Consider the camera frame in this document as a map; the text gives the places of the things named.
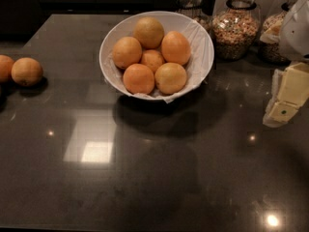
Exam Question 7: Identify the glass jar with grains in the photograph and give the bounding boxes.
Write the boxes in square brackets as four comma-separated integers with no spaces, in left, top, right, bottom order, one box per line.
[211,0,261,61]
[258,0,297,65]

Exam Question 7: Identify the white bowl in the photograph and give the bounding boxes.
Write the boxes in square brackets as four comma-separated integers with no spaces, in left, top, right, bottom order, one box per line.
[98,10,215,102]

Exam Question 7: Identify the orange on table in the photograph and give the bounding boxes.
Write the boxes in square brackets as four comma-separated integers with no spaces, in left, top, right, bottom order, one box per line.
[11,57,43,87]

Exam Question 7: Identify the right glass jar with grains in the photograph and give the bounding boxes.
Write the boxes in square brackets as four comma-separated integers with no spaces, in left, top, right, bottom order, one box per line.
[258,0,297,65]

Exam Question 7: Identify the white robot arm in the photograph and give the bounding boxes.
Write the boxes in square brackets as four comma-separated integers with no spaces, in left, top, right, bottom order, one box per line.
[263,0,309,128]

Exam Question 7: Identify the white paper liner in bowl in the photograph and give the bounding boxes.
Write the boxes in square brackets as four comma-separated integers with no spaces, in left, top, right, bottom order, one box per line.
[105,17,211,104]

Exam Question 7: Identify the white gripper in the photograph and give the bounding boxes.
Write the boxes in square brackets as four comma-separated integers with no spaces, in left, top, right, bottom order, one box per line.
[263,62,309,128]

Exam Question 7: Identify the middle glass jar with grains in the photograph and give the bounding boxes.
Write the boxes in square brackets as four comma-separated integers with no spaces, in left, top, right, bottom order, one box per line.
[211,0,261,61]

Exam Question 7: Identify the small centre orange in bowl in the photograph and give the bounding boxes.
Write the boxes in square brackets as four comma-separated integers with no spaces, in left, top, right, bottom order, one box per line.
[140,49,165,73]

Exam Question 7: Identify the left glass jar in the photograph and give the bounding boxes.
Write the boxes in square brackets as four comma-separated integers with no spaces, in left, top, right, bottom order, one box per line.
[178,0,211,32]

